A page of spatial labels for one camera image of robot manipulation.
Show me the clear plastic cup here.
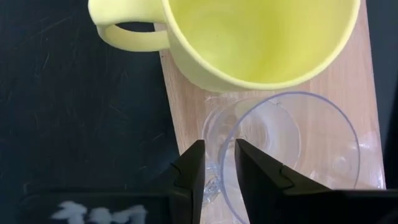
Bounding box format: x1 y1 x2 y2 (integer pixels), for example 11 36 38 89
201 91 362 224

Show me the wooden shelf with black legs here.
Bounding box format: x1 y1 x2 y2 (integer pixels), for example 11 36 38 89
154 0 387 224

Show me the pale yellow mug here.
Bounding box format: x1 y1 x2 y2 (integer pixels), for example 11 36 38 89
88 0 361 93

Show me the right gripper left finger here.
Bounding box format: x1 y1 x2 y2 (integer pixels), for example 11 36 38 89
18 139 206 224

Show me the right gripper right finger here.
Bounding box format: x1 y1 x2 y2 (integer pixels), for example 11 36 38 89
234 138 398 224

